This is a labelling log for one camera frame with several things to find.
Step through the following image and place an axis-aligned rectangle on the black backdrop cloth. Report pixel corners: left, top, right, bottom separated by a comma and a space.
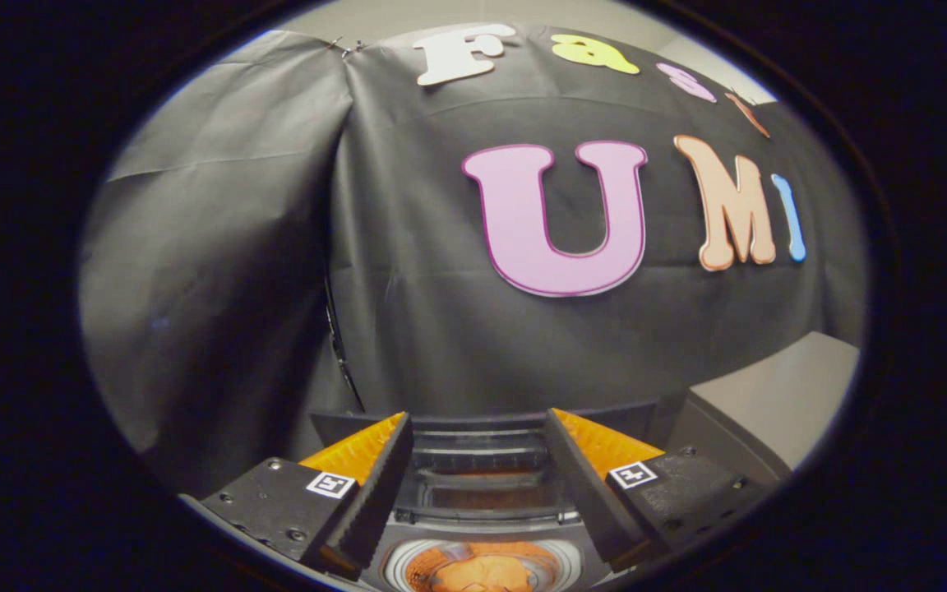
79, 23, 869, 494

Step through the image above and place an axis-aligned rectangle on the orange yellow shirt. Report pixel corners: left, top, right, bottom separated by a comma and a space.
406, 541, 561, 592

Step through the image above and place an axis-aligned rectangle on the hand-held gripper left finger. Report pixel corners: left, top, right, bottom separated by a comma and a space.
196, 411, 415, 581

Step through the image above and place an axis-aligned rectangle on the beige cabinet with dark top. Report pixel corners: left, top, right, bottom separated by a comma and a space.
663, 331, 861, 486

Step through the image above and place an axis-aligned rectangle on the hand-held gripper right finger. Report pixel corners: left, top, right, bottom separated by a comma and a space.
544, 407, 770, 573

